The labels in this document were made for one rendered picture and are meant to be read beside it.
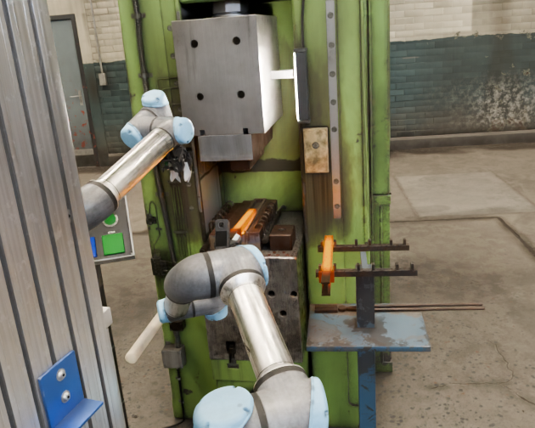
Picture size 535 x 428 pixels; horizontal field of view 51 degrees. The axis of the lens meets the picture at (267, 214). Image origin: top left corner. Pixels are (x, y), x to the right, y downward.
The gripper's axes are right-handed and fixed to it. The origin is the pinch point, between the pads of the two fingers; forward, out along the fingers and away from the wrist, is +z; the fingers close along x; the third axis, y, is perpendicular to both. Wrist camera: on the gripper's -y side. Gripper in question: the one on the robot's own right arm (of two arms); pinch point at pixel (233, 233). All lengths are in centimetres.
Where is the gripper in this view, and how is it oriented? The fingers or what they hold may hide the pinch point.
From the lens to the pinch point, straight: 202.6
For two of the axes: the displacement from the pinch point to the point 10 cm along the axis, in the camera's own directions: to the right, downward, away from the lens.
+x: 9.8, -0.2, -1.9
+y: 0.8, 9.5, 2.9
